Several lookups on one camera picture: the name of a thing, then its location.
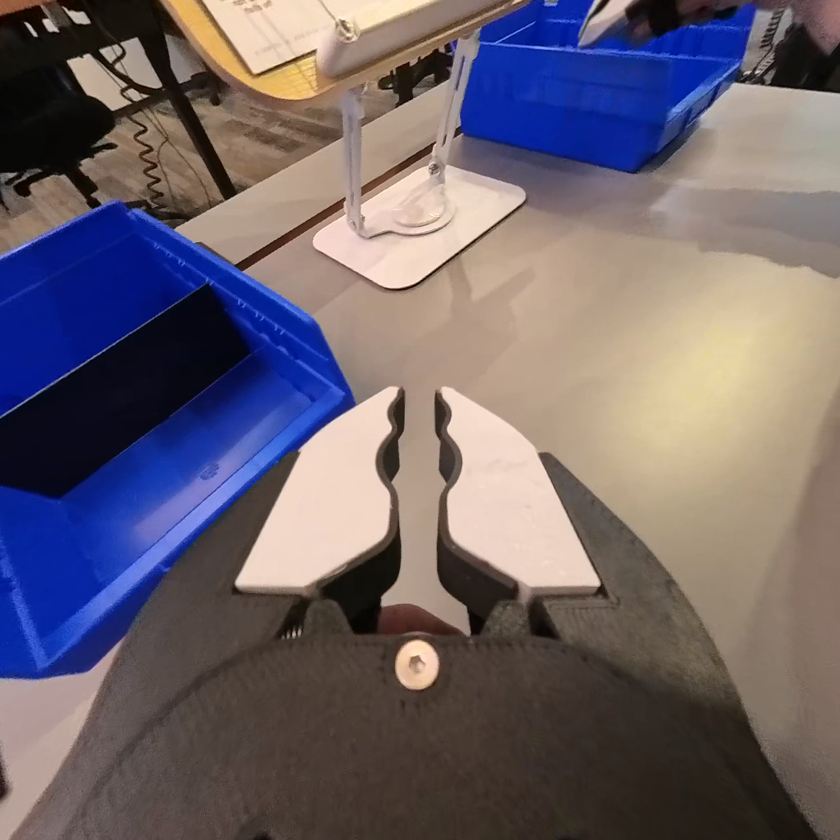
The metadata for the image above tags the black office chair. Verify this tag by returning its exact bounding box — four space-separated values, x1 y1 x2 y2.
0 13 116 198
377 36 454 109

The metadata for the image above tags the printed instruction sheet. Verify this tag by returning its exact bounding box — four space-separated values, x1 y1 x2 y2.
200 0 329 76

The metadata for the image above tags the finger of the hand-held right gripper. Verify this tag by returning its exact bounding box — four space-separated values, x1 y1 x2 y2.
577 0 647 48

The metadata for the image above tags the plain blue plastic bin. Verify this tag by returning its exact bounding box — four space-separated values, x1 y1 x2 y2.
459 0 757 175

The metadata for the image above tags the blue bin with black divider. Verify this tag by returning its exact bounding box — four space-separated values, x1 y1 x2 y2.
0 200 355 680

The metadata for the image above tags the black bin divider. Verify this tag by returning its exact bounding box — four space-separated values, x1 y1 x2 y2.
0 283 253 500

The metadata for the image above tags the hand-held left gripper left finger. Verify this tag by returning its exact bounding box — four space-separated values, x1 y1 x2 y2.
234 386 406 636

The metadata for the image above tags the black coiled cable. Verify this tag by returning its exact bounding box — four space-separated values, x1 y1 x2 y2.
131 105 165 207

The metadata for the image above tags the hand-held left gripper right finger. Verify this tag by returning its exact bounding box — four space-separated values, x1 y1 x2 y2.
434 386 602 636

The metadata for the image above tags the white stand with wooden board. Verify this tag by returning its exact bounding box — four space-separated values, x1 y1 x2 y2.
161 0 529 290

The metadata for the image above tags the wooden desk with black legs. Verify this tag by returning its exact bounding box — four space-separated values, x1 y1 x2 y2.
85 0 237 201

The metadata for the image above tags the person's right hand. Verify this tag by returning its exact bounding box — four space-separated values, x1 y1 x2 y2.
784 0 840 60

